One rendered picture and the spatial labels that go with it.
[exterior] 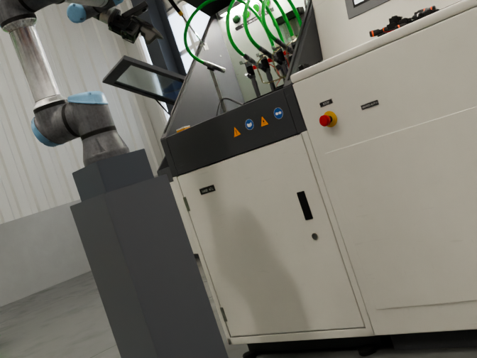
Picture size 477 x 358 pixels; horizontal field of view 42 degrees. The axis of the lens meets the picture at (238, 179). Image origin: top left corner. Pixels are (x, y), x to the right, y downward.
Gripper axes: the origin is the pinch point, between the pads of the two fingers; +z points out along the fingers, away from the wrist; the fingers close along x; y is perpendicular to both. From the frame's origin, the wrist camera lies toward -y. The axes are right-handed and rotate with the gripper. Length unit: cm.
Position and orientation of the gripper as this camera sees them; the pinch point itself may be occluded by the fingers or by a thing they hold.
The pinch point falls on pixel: (161, 35)
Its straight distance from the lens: 257.5
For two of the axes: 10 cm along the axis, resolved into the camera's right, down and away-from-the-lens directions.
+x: 1.2, -2.5, -9.6
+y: -4.3, 8.6, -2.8
